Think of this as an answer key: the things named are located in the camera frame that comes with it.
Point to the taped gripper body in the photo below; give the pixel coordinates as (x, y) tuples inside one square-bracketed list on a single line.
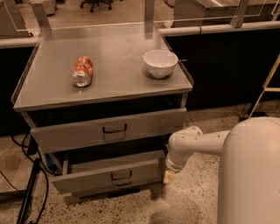
[(172, 168)]

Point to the grey drawer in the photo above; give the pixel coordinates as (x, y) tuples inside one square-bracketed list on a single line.
[(116, 191), (71, 136), (111, 175)]

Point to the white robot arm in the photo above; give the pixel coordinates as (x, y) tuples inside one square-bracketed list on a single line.
[(249, 172)]

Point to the grey bottom drawer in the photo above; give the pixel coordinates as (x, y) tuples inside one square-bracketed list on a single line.
[(116, 191)]

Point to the grey metal drawer cabinet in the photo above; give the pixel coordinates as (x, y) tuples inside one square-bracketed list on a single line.
[(120, 86)]

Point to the grey top drawer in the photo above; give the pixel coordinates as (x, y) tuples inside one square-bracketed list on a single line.
[(71, 136)]

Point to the white ceramic bowl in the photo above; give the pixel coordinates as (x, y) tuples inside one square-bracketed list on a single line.
[(160, 63)]

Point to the orange soda can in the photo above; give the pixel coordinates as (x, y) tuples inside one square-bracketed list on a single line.
[(82, 72)]

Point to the black floor stand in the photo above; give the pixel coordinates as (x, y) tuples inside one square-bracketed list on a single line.
[(24, 195)]

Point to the black office chair base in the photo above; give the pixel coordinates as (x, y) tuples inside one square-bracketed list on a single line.
[(94, 3)]

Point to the yellow wooden frame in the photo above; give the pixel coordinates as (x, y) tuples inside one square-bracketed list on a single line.
[(265, 88)]

